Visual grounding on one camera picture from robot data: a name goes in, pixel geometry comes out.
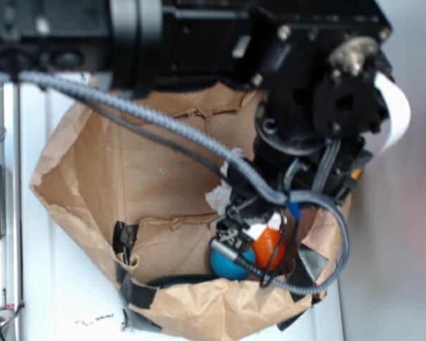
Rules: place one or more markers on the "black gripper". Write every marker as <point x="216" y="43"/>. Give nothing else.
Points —
<point x="321" y="178"/>

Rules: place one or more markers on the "white paper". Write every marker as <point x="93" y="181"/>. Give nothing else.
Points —
<point x="219" y="197"/>

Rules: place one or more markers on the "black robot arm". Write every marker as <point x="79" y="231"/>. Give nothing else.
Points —
<point x="318" y="62"/>

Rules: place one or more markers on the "orange toy carrot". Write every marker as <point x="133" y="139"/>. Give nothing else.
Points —
<point x="265" y="246"/>

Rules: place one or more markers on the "blue ball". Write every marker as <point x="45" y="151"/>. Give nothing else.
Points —
<point x="223" y="267"/>

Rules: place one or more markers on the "brown paper bag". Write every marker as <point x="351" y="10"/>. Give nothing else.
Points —
<point x="138" y="210"/>

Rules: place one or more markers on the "dark green toy cucumber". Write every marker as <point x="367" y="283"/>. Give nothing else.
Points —
<point x="167" y="281"/>

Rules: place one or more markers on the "white plastic tray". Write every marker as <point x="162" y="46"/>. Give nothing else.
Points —
<point x="67" y="296"/>

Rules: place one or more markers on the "metal frame rail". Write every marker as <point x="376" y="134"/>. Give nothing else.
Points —
<point x="11" y="282"/>

